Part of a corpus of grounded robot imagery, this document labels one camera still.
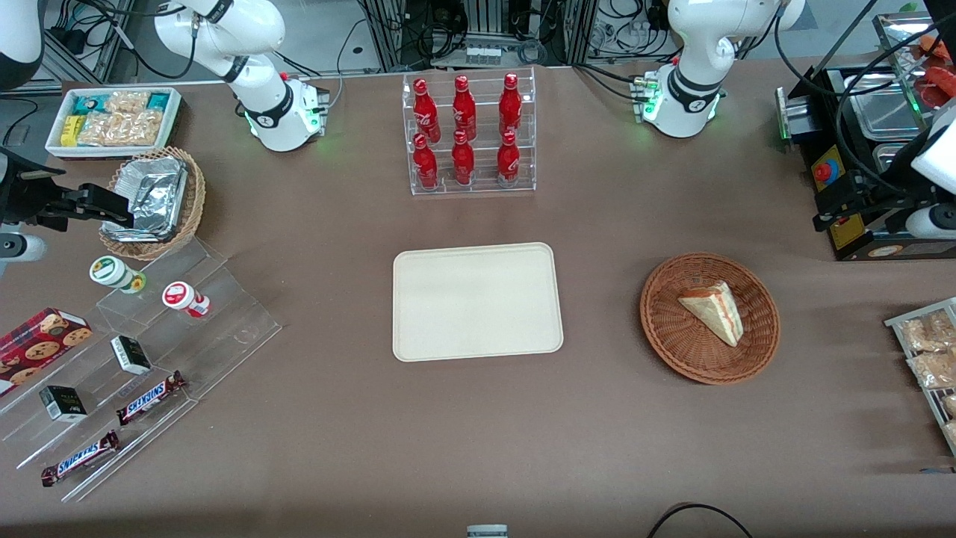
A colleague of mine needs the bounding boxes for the clear cracker bag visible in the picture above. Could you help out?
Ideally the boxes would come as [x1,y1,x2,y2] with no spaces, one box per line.
[105,90,152,115]
[78,110,165,148]

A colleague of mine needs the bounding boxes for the black cable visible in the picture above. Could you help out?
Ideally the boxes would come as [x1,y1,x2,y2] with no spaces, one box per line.
[645,502,757,538]

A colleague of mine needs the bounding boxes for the cream plastic tray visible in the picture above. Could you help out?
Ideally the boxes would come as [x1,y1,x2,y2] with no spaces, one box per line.
[392,241,565,363]

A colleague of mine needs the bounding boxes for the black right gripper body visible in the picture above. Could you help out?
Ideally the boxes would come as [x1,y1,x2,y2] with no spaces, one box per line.
[0,148,69,227]

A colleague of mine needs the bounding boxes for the red cola bottle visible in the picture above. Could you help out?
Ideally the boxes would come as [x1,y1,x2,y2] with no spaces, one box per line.
[450,130,476,187]
[412,133,440,190]
[452,75,478,141]
[498,72,523,137]
[496,131,521,186]
[412,78,442,143]

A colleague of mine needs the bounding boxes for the tan wicker basket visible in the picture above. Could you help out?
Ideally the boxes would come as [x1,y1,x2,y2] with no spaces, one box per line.
[99,146,207,262]

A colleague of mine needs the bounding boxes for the red cookie box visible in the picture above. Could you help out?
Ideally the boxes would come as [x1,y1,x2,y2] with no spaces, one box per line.
[0,307,94,398]

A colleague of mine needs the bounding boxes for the white rectangular snack bin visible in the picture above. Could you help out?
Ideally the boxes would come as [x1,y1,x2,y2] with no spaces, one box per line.
[45,87,183,161]

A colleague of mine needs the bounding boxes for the silver foil container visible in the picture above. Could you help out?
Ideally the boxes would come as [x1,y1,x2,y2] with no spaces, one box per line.
[103,155,190,243]

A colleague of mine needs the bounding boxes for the triangular sandwich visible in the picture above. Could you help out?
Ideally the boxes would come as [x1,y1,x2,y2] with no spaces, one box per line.
[677,280,745,348]

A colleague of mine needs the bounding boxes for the brown round wicker basket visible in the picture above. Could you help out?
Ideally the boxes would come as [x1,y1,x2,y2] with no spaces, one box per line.
[639,253,782,386]

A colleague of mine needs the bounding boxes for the green lidded yogurt cup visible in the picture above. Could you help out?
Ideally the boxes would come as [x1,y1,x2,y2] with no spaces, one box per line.
[89,255,147,294]

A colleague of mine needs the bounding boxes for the black food warmer machine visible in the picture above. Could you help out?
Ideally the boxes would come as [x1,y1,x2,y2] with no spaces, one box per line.
[775,11,956,262]

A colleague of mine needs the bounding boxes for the steel warmer pan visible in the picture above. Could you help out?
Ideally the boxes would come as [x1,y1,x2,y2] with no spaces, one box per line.
[872,142,916,184]
[842,73,925,143]

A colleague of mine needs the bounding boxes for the clear acrylic stepped display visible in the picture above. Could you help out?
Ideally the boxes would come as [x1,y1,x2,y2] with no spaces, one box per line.
[0,237,284,504]

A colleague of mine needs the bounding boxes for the brown snickers bar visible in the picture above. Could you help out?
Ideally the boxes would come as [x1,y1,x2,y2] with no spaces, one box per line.
[115,371,188,427]
[40,429,121,488]

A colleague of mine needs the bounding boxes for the red sausages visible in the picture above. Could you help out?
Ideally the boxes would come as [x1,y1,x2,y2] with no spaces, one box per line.
[917,33,956,109]

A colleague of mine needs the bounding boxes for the red lidded yogurt cup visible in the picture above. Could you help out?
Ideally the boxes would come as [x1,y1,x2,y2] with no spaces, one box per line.
[161,280,212,320]

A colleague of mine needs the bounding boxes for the clear acrylic bottle rack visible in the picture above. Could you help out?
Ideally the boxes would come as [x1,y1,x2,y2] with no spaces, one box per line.
[402,67,537,197]

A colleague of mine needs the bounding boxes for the small black box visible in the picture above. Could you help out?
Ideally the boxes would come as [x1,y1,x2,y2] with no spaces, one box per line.
[38,385,89,424]
[110,335,153,376]

